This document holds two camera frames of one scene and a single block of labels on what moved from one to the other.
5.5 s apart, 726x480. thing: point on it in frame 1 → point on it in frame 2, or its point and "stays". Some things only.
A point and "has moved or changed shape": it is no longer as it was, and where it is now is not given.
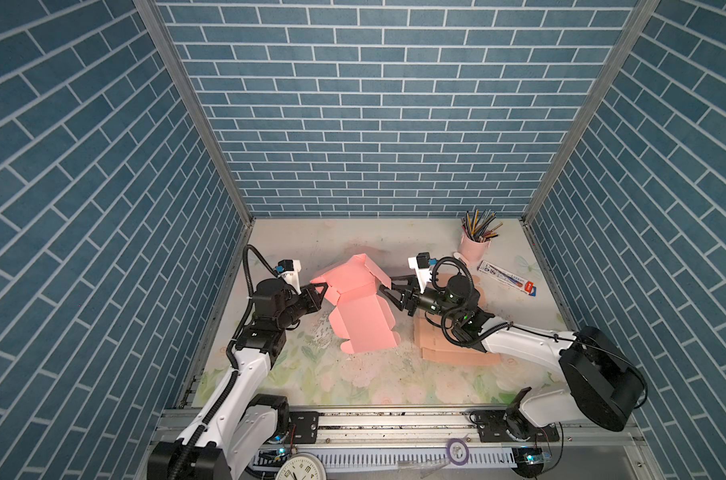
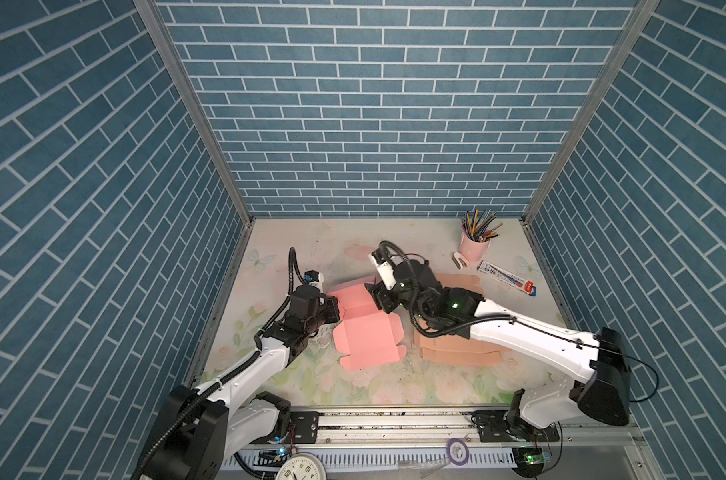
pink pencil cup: x=471 y=250 stays
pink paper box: x=362 y=316 has moved or changed shape
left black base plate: x=303 y=427 stays
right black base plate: x=492 y=427 stays
